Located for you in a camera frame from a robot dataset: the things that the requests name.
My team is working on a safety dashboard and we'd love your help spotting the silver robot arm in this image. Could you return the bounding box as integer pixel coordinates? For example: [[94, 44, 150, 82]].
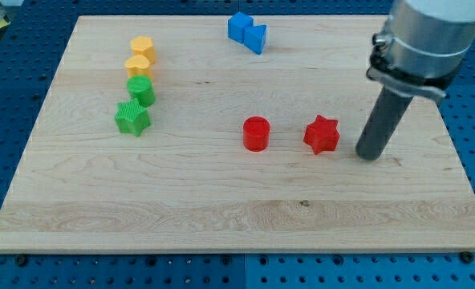
[[367, 0, 475, 103]]

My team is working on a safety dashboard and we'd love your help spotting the red cylinder block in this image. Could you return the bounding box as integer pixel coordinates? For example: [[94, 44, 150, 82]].
[[243, 116, 270, 152]]

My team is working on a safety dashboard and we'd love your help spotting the wooden board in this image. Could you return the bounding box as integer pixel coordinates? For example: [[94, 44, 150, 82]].
[[0, 15, 475, 254]]

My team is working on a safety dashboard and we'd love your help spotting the red star block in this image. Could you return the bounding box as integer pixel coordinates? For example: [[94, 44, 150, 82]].
[[303, 115, 340, 155]]

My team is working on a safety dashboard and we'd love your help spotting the green star block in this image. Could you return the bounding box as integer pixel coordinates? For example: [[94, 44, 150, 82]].
[[114, 99, 151, 136]]

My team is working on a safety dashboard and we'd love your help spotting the blue triangle block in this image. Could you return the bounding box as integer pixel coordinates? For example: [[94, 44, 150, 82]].
[[243, 25, 267, 55]]

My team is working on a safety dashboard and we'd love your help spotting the green cylinder block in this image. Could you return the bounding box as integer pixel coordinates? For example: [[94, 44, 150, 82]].
[[126, 75, 156, 108]]

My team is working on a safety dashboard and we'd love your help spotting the blue cube block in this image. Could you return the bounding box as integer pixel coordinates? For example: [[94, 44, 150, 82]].
[[227, 12, 254, 43]]

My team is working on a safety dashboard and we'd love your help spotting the yellow heart block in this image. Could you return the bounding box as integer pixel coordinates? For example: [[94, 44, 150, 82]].
[[124, 55, 154, 80]]

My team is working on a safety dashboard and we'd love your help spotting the yellow pentagon block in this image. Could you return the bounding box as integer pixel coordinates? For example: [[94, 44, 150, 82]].
[[130, 36, 156, 63]]

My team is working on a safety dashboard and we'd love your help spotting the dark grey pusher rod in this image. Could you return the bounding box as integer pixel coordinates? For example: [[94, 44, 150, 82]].
[[355, 88, 412, 161]]

